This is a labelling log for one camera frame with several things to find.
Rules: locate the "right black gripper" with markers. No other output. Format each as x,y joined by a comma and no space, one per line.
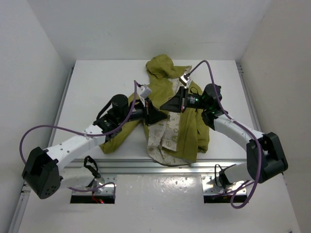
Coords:
178,103

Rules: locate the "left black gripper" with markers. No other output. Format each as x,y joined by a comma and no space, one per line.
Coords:
151,115

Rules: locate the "olive green hooded jacket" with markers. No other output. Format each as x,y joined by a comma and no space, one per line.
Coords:
178,139

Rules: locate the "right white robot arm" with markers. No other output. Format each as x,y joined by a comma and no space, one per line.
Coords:
265,157

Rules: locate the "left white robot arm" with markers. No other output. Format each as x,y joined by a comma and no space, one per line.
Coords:
44,170

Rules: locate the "white front cover panel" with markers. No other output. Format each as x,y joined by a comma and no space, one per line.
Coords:
163,204

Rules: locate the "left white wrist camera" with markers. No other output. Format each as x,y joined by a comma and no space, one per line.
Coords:
144,91

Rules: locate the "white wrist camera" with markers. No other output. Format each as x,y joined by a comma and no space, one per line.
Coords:
144,91
185,79

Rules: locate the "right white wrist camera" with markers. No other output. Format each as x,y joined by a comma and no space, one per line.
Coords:
185,79

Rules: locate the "aluminium frame rail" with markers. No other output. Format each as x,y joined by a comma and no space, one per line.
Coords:
145,166

